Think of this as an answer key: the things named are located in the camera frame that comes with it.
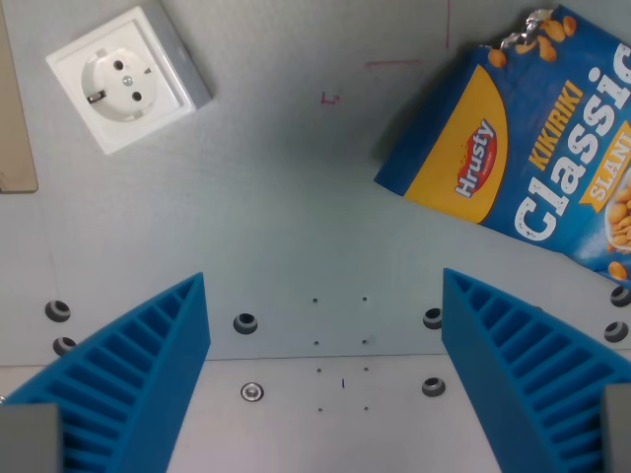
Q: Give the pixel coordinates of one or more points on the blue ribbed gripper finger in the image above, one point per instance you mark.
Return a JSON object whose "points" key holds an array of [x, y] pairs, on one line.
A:
{"points": [[133, 374], [522, 374]]}

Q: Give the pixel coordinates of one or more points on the silver bolt in table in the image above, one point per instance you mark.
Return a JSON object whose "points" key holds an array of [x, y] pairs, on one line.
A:
{"points": [[252, 392]]}

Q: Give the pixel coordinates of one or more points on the blue peanut snack bag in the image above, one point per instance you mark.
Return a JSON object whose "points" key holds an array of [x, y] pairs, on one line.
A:
{"points": [[532, 148]]}

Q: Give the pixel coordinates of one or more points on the beige wooden board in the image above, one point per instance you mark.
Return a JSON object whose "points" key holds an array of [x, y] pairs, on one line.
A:
{"points": [[12, 108]]}

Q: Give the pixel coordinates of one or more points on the white wall power socket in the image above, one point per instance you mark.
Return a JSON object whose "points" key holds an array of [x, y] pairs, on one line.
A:
{"points": [[125, 79]]}

